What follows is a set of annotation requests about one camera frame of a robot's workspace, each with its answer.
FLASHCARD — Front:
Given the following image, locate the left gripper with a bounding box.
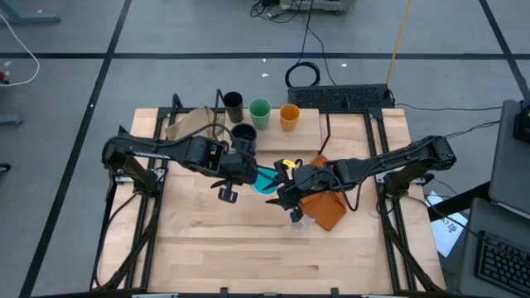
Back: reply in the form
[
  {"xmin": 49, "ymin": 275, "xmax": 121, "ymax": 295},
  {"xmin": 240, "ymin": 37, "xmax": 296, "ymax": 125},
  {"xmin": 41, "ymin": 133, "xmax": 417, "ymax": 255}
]
[{"xmin": 210, "ymin": 139, "xmax": 261, "ymax": 204}]

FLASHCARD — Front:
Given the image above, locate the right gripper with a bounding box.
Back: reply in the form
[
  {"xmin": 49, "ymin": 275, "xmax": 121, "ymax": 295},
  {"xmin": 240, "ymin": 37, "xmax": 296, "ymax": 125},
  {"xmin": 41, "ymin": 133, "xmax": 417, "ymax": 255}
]
[{"xmin": 261, "ymin": 164, "xmax": 337, "ymax": 224}]

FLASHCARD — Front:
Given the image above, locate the turquoise mug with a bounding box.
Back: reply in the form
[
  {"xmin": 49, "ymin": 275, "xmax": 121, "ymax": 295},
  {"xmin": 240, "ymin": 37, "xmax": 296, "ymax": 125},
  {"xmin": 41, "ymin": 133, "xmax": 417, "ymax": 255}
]
[{"xmin": 251, "ymin": 165, "xmax": 282, "ymax": 195}]

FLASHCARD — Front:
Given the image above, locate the clear plastic cup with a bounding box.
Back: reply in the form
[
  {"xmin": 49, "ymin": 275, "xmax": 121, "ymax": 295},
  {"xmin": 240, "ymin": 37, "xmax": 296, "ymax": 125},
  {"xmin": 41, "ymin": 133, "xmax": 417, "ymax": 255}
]
[{"xmin": 287, "ymin": 214, "xmax": 316, "ymax": 236}]

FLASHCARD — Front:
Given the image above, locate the dark blue enamel mug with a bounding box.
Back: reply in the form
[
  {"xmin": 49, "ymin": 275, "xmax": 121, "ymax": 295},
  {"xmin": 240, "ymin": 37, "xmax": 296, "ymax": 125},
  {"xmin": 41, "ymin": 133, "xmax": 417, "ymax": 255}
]
[{"xmin": 229, "ymin": 122, "xmax": 258, "ymax": 157}]

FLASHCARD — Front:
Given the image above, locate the light green cup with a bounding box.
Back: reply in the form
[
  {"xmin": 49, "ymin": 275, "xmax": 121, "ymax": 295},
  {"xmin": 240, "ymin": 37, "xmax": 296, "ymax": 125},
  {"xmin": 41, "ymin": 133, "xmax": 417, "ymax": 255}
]
[{"xmin": 248, "ymin": 98, "xmax": 272, "ymax": 131}]

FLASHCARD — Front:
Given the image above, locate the tall black cup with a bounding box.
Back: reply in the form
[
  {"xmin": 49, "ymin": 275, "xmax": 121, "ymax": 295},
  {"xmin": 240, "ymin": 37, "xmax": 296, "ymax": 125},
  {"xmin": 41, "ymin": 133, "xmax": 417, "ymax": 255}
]
[{"xmin": 223, "ymin": 91, "xmax": 245, "ymax": 124}]

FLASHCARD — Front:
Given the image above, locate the orange plastic cup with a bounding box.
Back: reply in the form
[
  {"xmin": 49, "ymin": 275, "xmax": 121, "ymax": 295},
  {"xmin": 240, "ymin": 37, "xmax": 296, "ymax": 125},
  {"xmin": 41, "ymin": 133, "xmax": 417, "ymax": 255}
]
[{"xmin": 279, "ymin": 103, "xmax": 301, "ymax": 132}]

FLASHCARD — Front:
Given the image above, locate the wooden shelf with black brackets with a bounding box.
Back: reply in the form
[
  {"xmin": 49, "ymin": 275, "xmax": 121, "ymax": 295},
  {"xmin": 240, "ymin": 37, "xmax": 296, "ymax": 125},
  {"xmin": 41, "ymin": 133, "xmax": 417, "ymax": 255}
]
[{"xmin": 213, "ymin": 89, "xmax": 332, "ymax": 156}]

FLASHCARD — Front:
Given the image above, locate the orange cloth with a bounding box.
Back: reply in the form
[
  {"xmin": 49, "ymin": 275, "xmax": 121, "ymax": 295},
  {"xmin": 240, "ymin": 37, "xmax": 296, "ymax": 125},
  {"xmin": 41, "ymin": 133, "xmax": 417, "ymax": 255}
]
[{"xmin": 300, "ymin": 154, "xmax": 348, "ymax": 232}]

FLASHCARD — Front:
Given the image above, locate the beige cloth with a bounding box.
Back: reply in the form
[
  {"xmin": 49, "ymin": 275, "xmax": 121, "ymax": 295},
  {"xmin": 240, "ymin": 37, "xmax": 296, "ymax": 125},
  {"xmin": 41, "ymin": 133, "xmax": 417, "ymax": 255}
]
[{"xmin": 164, "ymin": 106, "xmax": 227, "ymax": 142}]

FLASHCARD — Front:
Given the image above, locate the white paper sheet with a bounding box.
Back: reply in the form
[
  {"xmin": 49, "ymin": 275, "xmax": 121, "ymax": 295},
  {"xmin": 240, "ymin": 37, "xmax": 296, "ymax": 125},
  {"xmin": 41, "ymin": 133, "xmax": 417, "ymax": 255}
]
[{"xmin": 426, "ymin": 190, "xmax": 469, "ymax": 258}]

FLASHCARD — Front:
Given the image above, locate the grey cart base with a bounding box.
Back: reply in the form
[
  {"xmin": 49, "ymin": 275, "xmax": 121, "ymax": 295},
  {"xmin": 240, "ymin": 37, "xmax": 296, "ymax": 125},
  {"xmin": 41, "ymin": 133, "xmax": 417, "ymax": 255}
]
[{"xmin": 279, "ymin": 0, "xmax": 357, "ymax": 13}]

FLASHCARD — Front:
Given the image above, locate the grey closed laptop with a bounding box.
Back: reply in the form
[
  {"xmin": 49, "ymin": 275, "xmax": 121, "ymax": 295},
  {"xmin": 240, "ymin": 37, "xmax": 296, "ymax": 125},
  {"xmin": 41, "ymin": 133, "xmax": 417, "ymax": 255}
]
[{"xmin": 488, "ymin": 99, "xmax": 530, "ymax": 216}]

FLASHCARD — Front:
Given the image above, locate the grey laptop with black keyboard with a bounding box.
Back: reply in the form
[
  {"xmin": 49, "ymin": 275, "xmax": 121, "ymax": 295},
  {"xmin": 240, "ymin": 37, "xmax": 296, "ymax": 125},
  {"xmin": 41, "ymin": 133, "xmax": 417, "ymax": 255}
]
[{"xmin": 457, "ymin": 197, "xmax": 530, "ymax": 298}]

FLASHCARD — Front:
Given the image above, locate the grey table foot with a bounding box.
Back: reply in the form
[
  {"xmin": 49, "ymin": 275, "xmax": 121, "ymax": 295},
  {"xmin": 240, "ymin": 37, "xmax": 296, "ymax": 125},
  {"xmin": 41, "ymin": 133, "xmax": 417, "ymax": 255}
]
[
  {"xmin": 0, "ymin": 0, "xmax": 62, "ymax": 25},
  {"xmin": 0, "ymin": 113, "xmax": 25, "ymax": 127}
]

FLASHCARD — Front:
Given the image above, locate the black box device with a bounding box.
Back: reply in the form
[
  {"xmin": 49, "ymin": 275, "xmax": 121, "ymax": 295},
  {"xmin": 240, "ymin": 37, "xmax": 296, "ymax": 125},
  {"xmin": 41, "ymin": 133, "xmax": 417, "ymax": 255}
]
[{"xmin": 513, "ymin": 101, "xmax": 530, "ymax": 144}]

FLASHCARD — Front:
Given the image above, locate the black rig frame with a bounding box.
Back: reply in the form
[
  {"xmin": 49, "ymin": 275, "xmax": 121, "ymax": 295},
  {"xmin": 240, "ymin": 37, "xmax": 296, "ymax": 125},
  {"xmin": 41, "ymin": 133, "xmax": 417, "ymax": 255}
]
[{"xmin": 89, "ymin": 93, "xmax": 446, "ymax": 298}]

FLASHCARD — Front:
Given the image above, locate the black coiled cable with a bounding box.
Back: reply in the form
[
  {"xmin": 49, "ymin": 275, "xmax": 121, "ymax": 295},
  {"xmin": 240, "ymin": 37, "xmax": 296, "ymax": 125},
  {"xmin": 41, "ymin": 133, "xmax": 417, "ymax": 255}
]
[{"xmin": 284, "ymin": 0, "xmax": 322, "ymax": 89}]

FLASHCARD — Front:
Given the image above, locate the black floor cable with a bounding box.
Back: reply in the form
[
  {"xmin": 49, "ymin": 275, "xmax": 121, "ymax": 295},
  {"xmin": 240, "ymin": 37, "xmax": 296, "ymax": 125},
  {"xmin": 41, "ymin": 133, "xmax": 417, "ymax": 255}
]
[{"xmin": 393, "ymin": 102, "xmax": 502, "ymax": 113}]

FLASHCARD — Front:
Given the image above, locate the yellow cable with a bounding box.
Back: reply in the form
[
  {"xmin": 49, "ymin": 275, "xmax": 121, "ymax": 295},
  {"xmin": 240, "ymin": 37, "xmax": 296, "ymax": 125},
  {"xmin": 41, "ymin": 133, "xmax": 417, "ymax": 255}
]
[{"xmin": 385, "ymin": 0, "xmax": 414, "ymax": 86}]

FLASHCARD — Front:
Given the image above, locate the white floor cable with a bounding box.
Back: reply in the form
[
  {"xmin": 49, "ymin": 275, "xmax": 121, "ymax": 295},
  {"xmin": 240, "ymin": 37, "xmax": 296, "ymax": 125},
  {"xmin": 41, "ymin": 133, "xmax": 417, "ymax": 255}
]
[{"xmin": 0, "ymin": 14, "xmax": 41, "ymax": 88}]

